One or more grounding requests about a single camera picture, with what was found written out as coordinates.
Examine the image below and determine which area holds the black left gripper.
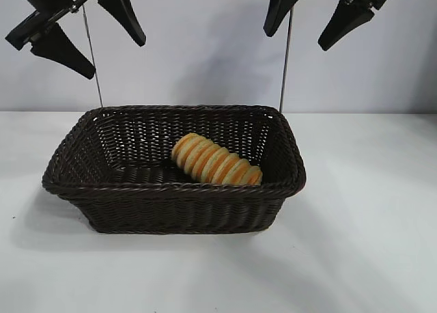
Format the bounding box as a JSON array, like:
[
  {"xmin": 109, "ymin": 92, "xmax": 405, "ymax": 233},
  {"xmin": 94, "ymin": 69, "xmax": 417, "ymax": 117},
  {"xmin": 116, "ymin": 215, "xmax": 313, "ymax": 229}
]
[{"xmin": 4, "ymin": 0, "xmax": 147, "ymax": 81}]

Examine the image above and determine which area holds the long striped bread loaf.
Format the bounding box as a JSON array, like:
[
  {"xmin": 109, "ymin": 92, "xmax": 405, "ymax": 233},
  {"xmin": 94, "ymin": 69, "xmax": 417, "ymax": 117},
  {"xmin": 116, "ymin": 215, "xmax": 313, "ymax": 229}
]
[{"xmin": 171, "ymin": 133, "xmax": 263, "ymax": 187}]

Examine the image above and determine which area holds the dark brown wicker basket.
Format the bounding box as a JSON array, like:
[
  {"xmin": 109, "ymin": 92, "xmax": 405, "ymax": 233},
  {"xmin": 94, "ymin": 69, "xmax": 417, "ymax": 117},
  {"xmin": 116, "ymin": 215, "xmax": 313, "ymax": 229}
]
[{"xmin": 41, "ymin": 104, "xmax": 307, "ymax": 235}]

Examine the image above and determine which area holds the metal wall panel strip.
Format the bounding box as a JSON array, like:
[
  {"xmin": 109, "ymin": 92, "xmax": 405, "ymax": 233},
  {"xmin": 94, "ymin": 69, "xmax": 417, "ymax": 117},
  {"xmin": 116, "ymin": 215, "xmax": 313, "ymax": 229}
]
[
  {"xmin": 279, "ymin": 10, "xmax": 294, "ymax": 111},
  {"xmin": 83, "ymin": 8, "xmax": 104, "ymax": 108}
]

